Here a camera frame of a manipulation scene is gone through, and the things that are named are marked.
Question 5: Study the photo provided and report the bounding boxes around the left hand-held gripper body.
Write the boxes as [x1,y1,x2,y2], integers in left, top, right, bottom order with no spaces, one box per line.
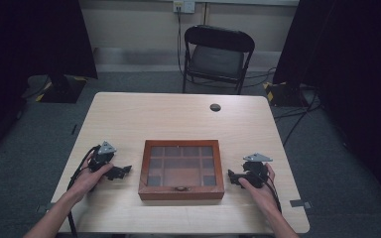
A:
[88,141,118,174]

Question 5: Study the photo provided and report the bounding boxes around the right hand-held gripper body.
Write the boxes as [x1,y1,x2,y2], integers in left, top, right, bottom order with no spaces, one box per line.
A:
[242,152,274,189]

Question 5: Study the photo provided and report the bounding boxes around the person's left hand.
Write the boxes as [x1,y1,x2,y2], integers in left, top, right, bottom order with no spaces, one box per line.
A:
[67,154,114,203]

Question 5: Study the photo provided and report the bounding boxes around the person's right hand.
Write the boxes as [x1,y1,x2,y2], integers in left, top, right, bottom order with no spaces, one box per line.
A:
[237,163,282,218]

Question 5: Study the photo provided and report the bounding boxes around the grey tape strip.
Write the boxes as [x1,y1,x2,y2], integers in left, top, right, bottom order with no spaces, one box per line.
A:
[289,198,314,209]
[35,202,55,213]

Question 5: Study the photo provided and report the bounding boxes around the wooden box with glass lid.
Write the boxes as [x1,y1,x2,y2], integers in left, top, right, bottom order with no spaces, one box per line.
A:
[137,139,225,201]

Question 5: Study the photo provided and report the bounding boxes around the yellow and black stand base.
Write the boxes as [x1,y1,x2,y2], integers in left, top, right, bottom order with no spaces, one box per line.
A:
[263,80,310,108]

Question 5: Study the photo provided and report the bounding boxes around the black folding chair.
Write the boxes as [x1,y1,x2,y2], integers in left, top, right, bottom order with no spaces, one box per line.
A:
[181,25,256,96]

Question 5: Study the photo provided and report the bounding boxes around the dark curtain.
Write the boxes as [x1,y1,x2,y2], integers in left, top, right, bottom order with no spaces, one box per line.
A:
[0,0,99,167]
[272,0,381,212]

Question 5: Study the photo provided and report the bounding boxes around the right hand-held gripper black cable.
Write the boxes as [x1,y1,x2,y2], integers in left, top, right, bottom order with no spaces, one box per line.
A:
[255,170,283,214]

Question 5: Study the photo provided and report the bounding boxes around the hand-held gripper black cable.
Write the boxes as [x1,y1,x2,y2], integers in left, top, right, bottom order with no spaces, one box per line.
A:
[255,170,283,214]
[65,144,101,238]

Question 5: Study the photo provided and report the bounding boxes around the left hand-held gripper black cable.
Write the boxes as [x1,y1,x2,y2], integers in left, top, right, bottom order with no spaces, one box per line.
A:
[65,144,101,238]

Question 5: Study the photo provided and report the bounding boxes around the black floor cables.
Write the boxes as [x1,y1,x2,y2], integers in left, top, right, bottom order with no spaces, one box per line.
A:
[273,87,323,147]

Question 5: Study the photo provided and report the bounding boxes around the black cable from wall outlet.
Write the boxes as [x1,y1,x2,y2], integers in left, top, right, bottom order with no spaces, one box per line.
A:
[177,5,187,78]

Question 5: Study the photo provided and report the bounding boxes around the white wall outlet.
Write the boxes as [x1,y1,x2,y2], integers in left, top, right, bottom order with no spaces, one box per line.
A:
[173,0,196,15]

